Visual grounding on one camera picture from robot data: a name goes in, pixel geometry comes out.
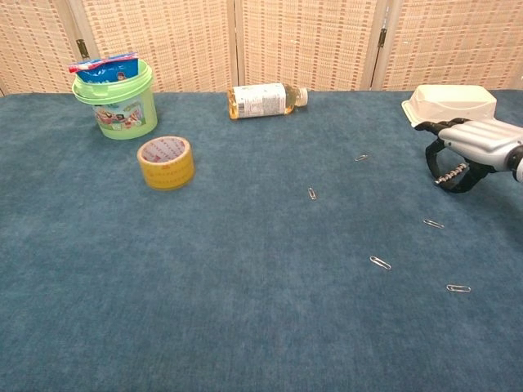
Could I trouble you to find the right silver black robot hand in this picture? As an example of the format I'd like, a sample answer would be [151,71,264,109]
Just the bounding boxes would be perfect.
[413,117,523,194]

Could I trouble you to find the white plastic food container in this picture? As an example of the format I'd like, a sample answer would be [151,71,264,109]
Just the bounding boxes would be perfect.
[400,84,498,128]

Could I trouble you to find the woven folding screen panel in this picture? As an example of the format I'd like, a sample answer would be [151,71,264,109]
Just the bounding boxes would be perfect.
[370,0,523,91]
[0,0,85,97]
[235,0,388,92]
[67,0,243,94]

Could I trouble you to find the yellow drink plastic bottle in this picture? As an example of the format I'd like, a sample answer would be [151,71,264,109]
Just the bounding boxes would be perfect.
[226,82,310,121]

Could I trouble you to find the blue felt table cover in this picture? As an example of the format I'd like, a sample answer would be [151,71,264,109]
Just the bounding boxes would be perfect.
[0,88,523,392]

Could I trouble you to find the yellow packing tape roll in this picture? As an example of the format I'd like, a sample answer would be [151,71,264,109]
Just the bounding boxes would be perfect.
[136,136,196,192]

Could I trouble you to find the green plastic bucket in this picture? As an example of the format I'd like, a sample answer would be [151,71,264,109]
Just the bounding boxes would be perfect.
[72,60,159,141]

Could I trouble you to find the blue red snack packet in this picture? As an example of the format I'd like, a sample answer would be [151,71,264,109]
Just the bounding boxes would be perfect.
[68,51,139,83]

